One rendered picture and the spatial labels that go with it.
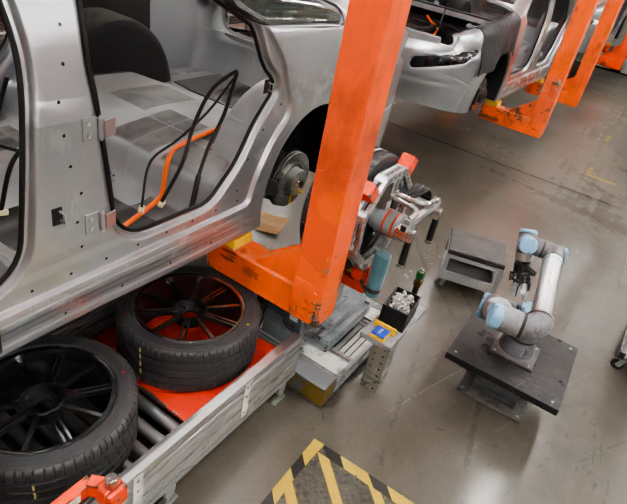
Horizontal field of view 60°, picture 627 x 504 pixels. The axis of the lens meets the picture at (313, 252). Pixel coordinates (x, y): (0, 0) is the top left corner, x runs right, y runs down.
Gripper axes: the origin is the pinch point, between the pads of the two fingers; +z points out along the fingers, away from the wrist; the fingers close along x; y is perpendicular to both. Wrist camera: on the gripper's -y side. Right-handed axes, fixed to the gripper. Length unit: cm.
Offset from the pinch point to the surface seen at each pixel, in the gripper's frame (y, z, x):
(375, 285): 73, -3, -35
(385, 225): 71, -35, -34
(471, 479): 54, 77, 27
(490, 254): -57, -3, -66
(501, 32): -163, -172, -170
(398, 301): 69, 1, -20
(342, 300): 64, 18, -72
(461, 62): -128, -143, -179
